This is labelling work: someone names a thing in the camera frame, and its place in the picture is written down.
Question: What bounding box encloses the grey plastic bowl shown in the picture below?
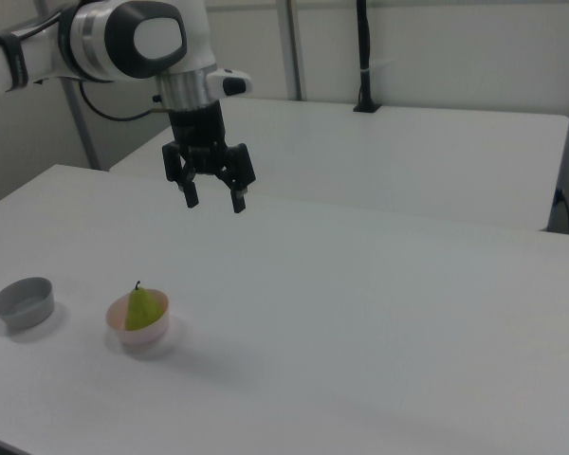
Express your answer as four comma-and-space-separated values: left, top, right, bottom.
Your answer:
0, 277, 56, 332

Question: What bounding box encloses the black strap on arm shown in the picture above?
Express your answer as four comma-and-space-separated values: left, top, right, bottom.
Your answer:
0, 33, 31, 92

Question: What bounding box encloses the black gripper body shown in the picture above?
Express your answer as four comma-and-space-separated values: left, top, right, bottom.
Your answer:
168, 102, 232, 176

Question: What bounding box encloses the white side table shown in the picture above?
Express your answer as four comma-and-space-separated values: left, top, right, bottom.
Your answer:
108, 97, 569, 233

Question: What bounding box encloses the black camera pole with base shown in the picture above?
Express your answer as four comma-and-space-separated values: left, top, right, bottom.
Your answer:
352, 0, 383, 115

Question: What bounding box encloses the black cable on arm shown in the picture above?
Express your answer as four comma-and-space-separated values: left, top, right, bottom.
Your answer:
78, 81, 173, 121

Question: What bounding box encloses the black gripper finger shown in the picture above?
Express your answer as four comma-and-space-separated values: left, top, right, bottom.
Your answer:
215, 141, 258, 215
161, 140, 201, 210

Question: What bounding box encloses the green pear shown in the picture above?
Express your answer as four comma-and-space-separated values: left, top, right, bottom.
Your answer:
124, 280, 165, 332

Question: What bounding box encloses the pink plastic bowl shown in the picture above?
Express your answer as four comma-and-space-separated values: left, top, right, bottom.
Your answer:
105, 289, 173, 346

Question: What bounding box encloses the grey partition post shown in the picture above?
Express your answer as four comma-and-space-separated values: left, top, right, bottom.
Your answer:
62, 78, 101, 171
276, 0, 310, 101

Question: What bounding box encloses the black cable with blue plug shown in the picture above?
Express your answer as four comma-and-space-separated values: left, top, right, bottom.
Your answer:
553, 187, 569, 236

